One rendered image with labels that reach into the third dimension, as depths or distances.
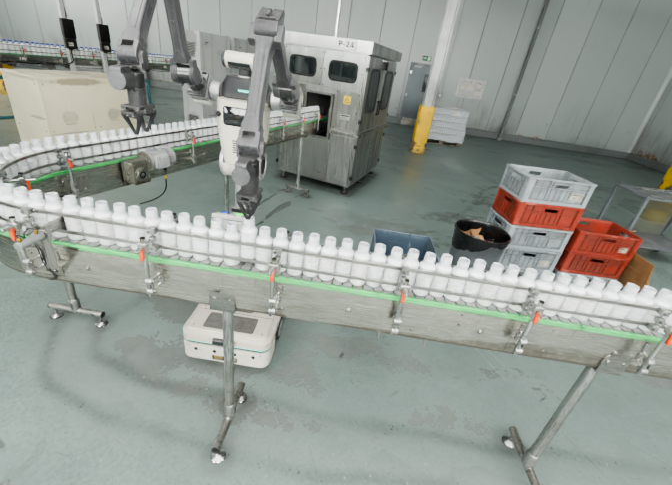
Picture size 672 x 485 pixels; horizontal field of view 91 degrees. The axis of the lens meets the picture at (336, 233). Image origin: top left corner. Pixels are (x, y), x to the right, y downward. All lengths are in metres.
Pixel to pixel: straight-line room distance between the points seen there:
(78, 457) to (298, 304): 1.28
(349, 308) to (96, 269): 0.97
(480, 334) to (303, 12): 12.59
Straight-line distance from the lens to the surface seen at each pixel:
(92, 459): 2.11
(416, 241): 1.86
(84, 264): 1.57
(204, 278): 1.33
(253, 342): 2.05
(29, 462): 2.21
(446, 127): 10.53
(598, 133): 15.67
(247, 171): 1.04
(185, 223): 1.30
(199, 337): 2.14
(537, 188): 3.26
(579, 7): 14.70
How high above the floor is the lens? 1.71
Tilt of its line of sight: 27 degrees down
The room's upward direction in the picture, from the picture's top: 9 degrees clockwise
